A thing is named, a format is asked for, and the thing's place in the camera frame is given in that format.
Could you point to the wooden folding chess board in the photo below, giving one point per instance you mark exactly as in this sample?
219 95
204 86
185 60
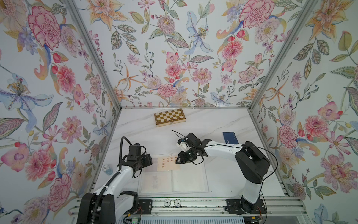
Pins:
169 117

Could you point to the white photo album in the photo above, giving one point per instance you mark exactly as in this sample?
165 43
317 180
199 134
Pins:
189 179

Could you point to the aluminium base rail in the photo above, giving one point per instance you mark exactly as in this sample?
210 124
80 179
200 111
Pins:
220 206

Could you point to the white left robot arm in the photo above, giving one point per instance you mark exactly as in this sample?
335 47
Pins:
109 203

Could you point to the small blue white object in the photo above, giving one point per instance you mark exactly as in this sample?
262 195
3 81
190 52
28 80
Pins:
107 169

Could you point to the aluminium corner post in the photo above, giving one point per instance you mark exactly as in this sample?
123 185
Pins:
299 23
75 14

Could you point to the aluminium corner post left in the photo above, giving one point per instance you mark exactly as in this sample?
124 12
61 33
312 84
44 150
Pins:
75 14

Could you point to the dark blue card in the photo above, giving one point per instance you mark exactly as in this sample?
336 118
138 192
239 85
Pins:
230 138

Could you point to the aluminium corner post right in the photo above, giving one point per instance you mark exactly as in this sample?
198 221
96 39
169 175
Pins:
299 23

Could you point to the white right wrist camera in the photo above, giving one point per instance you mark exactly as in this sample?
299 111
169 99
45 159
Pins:
182 145

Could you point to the beige card red characters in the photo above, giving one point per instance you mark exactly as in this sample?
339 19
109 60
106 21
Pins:
157 183

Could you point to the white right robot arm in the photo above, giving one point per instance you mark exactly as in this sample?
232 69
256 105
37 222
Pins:
253 163

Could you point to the pale beige card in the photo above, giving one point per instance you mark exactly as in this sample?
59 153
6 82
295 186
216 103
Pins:
167 164

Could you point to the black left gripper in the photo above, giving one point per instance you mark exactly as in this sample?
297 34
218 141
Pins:
148 159

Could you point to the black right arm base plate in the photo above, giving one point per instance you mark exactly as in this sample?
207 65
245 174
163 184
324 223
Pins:
244 205

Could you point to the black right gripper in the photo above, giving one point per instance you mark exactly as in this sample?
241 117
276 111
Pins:
182 155

